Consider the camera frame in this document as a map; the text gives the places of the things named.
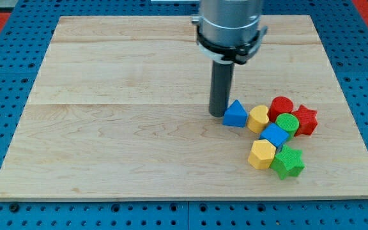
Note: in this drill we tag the blue triangle block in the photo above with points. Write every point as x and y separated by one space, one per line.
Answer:
235 115

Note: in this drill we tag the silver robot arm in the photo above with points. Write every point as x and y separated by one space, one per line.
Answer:
227 31

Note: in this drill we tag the light wooden board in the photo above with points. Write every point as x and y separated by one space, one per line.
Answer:
119 112

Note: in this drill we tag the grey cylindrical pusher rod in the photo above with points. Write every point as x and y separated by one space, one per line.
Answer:
221 79

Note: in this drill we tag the yellow heart block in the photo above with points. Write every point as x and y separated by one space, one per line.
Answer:
258 119

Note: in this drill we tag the yellow hexagon block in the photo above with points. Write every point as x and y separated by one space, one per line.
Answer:
262 154

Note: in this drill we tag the blue cube block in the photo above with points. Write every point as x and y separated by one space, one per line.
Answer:
275 135

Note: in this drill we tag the red cylinder block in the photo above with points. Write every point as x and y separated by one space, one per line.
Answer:
279 105

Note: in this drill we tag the green cylinder block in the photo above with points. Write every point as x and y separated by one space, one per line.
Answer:
289 123

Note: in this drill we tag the green star block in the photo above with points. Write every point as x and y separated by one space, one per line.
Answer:
288 162

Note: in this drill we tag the red star block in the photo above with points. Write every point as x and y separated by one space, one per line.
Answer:
307 120

